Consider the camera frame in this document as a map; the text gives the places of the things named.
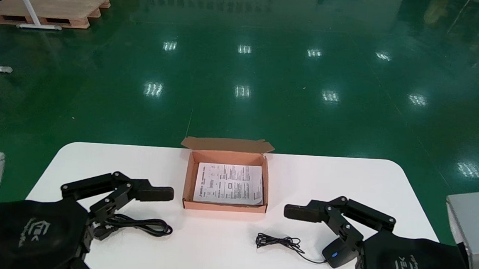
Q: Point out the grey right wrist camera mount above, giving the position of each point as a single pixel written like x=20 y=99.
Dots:
x=473 y=219

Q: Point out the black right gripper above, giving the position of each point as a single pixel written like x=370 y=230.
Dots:
x=414 y=266

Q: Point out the open brown cardboard box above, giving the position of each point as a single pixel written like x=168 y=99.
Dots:
x=222 y=207

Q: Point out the large wooden pallet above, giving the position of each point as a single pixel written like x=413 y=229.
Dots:
x=60 y=7

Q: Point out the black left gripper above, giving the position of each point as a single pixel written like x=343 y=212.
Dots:
x=29 y=234

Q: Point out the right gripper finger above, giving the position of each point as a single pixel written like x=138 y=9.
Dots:
x=301 y=212

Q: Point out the white desk leg frame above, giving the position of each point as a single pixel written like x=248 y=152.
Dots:
x=28 y=5

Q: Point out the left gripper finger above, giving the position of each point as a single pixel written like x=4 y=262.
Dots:
x=155 y=193

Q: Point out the white printed instruction sheet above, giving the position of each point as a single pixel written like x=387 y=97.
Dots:
x=228 y=183

